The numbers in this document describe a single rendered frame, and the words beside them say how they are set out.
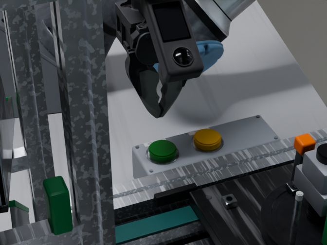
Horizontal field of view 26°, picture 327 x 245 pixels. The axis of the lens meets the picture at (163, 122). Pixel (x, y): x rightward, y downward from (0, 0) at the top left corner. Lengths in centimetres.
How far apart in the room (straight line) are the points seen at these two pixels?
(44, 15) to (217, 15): 30
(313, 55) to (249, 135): 207
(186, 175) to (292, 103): 38
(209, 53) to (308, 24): 221
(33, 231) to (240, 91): 94
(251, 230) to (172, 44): 25
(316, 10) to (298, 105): 217
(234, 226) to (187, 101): 44
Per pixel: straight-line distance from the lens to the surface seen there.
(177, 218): 93
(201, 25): 113
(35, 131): 58
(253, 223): 90
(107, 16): 121
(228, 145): 103
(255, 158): 102
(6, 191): 44
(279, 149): 103
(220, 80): 134
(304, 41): 320
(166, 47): 83
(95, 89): 36
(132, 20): 89
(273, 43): 147
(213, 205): 92
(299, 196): 79
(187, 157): 100
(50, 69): 122
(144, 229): 92
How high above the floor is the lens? 161
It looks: 37 degrees down
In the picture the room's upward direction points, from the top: straight up
